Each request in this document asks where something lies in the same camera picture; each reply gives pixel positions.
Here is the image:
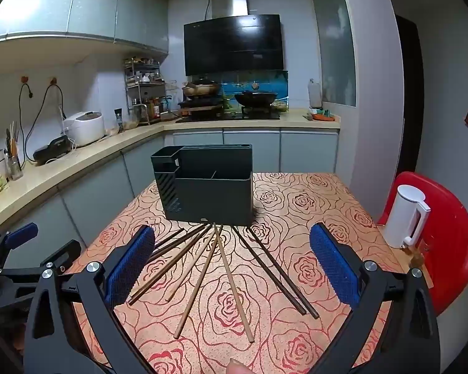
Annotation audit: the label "white rice cooker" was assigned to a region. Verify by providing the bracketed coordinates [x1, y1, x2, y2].
[63, 111, 106, 147]

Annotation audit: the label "black gas hob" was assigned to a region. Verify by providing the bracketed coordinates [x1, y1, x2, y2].
[175, 107, 281, 122]

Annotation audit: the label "clear glass jar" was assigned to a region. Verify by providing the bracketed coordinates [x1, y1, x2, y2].
[123, 104, 141, 130]

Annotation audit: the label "beige kitchen countertop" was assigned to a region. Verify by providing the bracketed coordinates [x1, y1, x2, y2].
[0, 109, 341, 238]

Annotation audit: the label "golden pan with lid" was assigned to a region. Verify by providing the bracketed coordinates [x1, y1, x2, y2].
[181, 79, 222, 97]

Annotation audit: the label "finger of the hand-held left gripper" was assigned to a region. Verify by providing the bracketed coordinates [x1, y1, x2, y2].
[0, 241, 82, 278]
[0, 222, 39, 261]

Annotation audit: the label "black hanging power cable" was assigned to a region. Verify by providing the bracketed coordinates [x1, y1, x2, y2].
[25, 84, 66, 162]
[19, 82, 36, 164]

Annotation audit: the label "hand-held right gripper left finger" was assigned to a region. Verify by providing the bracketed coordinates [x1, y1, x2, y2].
[23, 224, 157, 374]

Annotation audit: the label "dark grey utensil holder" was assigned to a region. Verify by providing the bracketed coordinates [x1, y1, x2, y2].
[151, 144, 255, 227]

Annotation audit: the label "metal kitchen rack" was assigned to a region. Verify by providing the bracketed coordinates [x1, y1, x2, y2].
[124, 58, 168, 125]

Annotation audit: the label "person's right hand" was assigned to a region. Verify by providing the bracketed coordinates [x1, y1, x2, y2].
[225, 358, 250, 374]

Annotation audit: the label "frosted glass window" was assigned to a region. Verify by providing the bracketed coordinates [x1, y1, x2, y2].
[310, 0, 357, 108]

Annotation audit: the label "white electric kettle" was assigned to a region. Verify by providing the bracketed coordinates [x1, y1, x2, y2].
[381, 184, 431, 249]

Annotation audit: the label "grey wall cabinets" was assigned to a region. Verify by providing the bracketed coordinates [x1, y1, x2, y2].
[0, 0, 169, 56]

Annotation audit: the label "black induction cooker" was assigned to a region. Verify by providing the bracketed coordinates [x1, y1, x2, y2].
[178, 97, 224, 110]

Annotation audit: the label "rose-patterned tablecloth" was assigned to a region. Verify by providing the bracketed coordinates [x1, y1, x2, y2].
[72, 171, 418, 374]

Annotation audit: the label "black electric griddle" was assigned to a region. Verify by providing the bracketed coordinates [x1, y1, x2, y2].
[33, 136, 74, 165]

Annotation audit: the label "black wok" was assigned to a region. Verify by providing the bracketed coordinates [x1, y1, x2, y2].
[234, 91, 278, 108]

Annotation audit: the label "counter utensil jar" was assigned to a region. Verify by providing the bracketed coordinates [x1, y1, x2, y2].
[6, 121, 24, 182]

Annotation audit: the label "blue picture backsplash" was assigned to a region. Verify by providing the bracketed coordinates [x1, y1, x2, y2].
[217, 69, 289, 110]

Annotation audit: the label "red plastic chair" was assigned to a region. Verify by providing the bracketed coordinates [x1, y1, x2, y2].
[376, 171, 468, 317]

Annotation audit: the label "black range hood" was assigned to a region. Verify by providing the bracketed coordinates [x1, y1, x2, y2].
[183, 0, 285, 76]

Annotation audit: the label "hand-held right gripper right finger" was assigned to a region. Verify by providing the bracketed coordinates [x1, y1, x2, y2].
[309, 222, 442, 374]

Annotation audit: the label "light wooden chopstick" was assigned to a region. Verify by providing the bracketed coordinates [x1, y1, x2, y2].
[166, 232, 217, 302]
[212, 222, 255, 343]

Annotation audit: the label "wooden board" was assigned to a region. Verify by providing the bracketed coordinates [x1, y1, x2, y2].
[378, 224, 433, 277]

